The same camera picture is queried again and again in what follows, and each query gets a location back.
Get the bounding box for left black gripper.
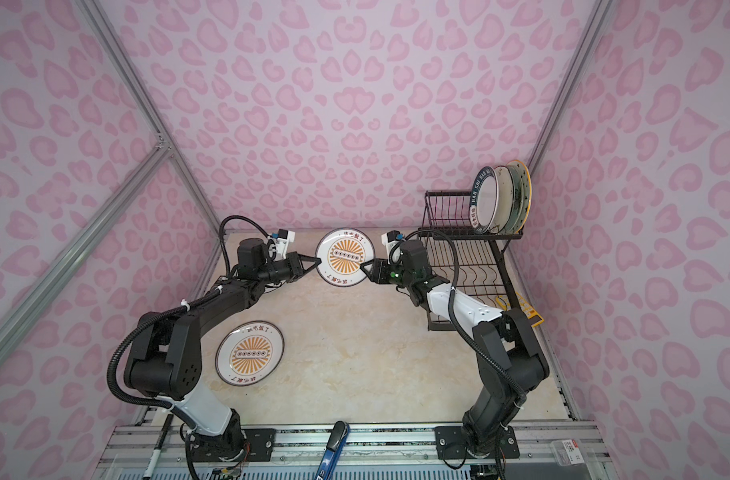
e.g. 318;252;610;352
257;253;321;287

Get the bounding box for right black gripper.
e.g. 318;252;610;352
359;258;417;289

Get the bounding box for small orange sunburst plate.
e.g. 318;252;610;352
316;228;375;288

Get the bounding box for green rim lettered plate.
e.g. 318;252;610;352
469;166;499;234

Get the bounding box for cream floral branch plate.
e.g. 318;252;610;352
493;165;514;234

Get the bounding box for star and cat plate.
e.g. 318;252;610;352
509;160;532;233

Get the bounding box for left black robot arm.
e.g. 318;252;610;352
106;238;322;461

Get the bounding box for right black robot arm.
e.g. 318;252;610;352
360;230;550;458

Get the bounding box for yellow black object behind rack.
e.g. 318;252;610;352
495;292;545;328

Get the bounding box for large orange sunburst plate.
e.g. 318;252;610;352
215;320;285;387

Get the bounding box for black marker pen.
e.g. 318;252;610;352
142;413;174;480

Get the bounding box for white label with red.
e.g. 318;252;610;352
550;439;586;467

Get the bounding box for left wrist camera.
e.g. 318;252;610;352
267;229;295;261

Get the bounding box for black wire dish rack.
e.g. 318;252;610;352
421;190;525;310

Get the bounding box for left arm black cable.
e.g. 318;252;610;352
218;214;273;280

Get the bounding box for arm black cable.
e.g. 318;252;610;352
218;214;273;280
391;229;528;397

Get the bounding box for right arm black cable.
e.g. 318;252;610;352
391;229;528;397

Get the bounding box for blue handled tool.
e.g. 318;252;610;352
314;420;350;480

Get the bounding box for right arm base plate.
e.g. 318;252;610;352
434;426;521;462

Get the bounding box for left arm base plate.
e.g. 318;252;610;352
190;428;277;463

